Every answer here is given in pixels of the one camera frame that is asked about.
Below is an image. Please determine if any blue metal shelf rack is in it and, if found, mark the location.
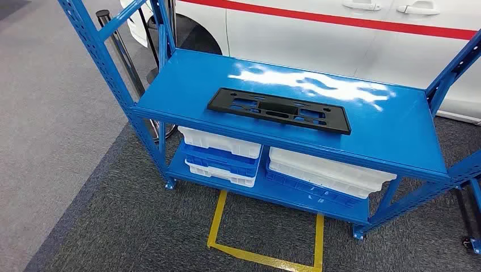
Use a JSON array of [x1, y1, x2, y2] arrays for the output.
[[57, 0, 481, 241]]

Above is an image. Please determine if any blue wheeled shelf rack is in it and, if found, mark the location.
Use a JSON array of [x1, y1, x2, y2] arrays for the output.
[[455, 178, 481, 256]]

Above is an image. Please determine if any black plastic plate part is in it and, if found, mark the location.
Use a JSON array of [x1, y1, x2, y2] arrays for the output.
[[206, 87, 352, 136]]

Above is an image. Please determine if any yellow floor tape square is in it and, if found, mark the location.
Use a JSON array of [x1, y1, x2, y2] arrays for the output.
[[206, 189, 325, 272]]

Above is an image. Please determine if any white car red stripe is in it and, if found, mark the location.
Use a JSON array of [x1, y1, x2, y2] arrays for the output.
[[120, 0, 481, 126]]

